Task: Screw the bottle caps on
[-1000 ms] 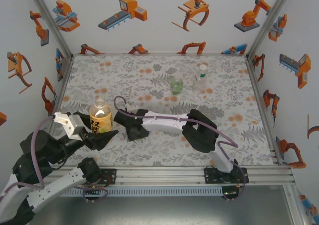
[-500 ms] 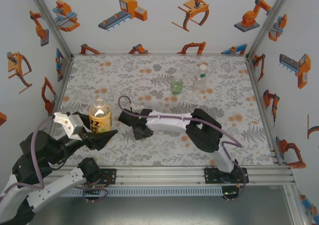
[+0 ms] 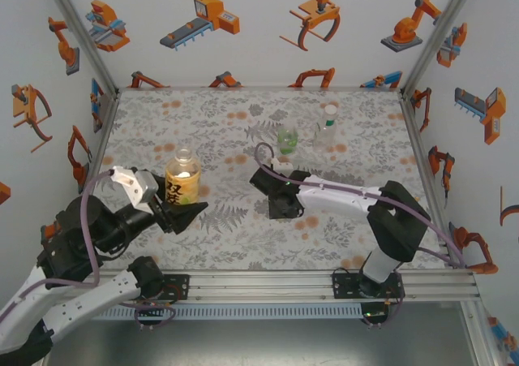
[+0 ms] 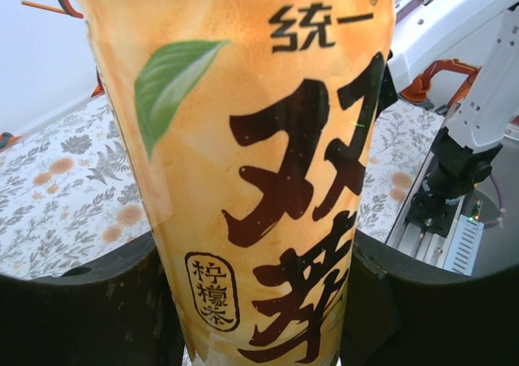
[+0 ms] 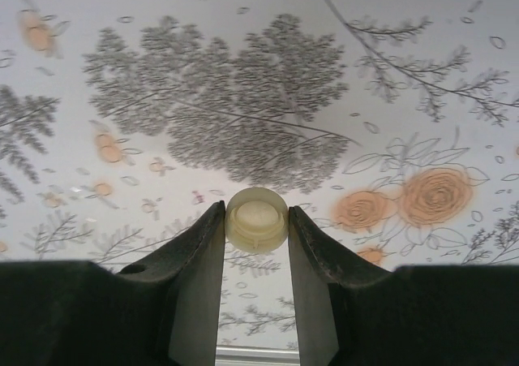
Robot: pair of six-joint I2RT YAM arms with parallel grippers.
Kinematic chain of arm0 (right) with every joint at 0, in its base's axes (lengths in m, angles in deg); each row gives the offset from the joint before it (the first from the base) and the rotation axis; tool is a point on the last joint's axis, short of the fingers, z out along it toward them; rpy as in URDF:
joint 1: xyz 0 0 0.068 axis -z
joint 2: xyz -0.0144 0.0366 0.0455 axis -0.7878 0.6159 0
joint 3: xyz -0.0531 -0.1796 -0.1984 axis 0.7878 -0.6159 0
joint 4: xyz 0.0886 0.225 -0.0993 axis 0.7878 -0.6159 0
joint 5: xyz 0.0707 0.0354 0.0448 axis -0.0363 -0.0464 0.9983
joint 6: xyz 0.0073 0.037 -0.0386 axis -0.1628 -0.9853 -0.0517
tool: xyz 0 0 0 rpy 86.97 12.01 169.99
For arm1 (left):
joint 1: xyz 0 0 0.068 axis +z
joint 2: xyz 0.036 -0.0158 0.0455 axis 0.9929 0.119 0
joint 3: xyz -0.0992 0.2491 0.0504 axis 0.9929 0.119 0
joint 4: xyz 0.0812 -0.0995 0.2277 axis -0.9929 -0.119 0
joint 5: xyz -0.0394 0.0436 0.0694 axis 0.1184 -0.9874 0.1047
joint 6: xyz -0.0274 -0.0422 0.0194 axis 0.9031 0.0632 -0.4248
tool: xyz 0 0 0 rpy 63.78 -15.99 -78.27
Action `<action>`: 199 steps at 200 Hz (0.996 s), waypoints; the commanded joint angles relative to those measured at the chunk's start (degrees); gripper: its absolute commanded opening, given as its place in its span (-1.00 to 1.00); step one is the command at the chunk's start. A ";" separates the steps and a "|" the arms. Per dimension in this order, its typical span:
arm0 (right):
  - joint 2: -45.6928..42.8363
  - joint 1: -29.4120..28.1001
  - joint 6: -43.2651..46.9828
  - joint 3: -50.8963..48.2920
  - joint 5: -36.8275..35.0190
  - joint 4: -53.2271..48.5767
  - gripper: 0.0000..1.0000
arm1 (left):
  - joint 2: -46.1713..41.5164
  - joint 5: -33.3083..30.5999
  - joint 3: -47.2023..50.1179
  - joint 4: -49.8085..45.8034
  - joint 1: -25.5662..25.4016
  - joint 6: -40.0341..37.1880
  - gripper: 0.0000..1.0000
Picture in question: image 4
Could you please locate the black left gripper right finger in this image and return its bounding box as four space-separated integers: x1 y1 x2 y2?
342 234 519 366

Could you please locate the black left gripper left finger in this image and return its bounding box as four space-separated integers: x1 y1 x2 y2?
0 231 187 366

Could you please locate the white slotted cable duct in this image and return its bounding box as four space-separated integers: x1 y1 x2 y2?
444 215 487 277

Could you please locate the aluminium front rail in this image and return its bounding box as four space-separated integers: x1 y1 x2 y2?
384 203 461 270

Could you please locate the small controller board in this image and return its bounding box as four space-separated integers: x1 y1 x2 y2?
465 202 484 224

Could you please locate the yellow tea bottle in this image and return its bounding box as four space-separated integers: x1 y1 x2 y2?
71 0 402 366

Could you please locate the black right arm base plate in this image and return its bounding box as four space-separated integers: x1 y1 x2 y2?
409 195 461 238

